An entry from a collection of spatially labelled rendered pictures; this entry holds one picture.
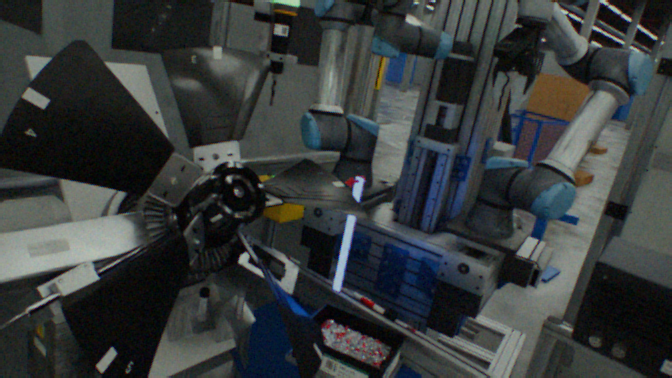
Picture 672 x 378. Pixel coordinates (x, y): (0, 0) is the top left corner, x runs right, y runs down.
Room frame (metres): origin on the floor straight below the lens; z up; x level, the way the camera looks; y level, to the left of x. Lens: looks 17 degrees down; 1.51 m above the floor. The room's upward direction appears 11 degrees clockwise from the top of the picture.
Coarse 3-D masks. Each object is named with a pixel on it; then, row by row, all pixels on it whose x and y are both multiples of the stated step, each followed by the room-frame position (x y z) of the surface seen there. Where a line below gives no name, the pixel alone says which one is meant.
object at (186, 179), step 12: (180, 156) 0.83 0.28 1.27; (168, 168) 0.82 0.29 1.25; (180, 168) 0.83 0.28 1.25; (192, 168) 0.84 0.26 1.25; (156, 180) 0.81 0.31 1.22; (168, 180) 0.82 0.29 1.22; (180, 180) 0.83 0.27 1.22; (192, 180) 0.84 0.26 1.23; (156, 192) 0.81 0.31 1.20; (168, 192) 0.82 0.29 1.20; (180, 192) 0.83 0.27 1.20; (168, 204) 0.82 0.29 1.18
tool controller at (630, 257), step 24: (624, 240) 0.90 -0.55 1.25; (600, 264) 0.83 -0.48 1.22; (624, 264) 0.83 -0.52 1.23; (648, 264) 0.83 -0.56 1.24; (600, 288) 0.83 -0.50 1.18; (624, 288) 0.81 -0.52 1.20; (648, 288) 0.79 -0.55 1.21; (600, 312) 0.83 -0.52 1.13; (624, 312) 0.81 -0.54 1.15; (648, 312) 0.79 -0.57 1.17; (576, 336) 0.87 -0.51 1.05; (600, 336) 0.83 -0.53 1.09; (624, 336) 0.81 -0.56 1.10; (648, 336) 0.79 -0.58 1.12; (624, 360) 0.82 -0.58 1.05; (648, 360) 0.79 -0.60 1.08
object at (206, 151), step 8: (216, 144) 0.94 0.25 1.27; (224, 144) 0.94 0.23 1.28; (232, 144) 0.94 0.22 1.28; (200, 152) 0.93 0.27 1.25; (208, 152) 0.93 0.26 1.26; (216, 152) 0.93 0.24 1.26; (224, 152) 0.93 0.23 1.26; (232, 152) 0.93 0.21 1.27; (208, 160) 0.92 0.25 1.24; (224, 160) 0.92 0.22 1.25; (232, 160) 0.92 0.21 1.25; (208, 168) 0.91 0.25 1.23
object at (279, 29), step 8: (280, 16) 0.93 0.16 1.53; (288, 16) 0.93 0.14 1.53; (280, 24) 0.93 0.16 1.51; (288, 24) 0.93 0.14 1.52; (280, 32) 0.93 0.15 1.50; (288, 32) 0.93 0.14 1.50; (272, 40) 0.94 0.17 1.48; (280, 40) 0.93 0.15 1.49; (288, 40) 0.94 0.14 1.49; (272, 48) 0.93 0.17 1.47; (280, 48) 0.93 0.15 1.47; (272, 64) 0.93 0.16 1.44; (280, 64) 0.93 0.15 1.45; (272, 72) 0.94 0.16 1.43; (280, 72) 0.94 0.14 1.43
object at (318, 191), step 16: (304, 160) 1.18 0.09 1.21; (288, 176) 1.08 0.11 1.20; (304, 176) 1.10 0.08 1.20; (320, 176) 1.13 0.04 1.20; (272, 192) 0.97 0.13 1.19; (288, 192) 0.99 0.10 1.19; (304, 192) 1.01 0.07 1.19; (320, 192) 1.04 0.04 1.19; (336, 192) 1.08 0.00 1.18; (336, 208) 1.01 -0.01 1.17; (352, 208) 1.06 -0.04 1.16
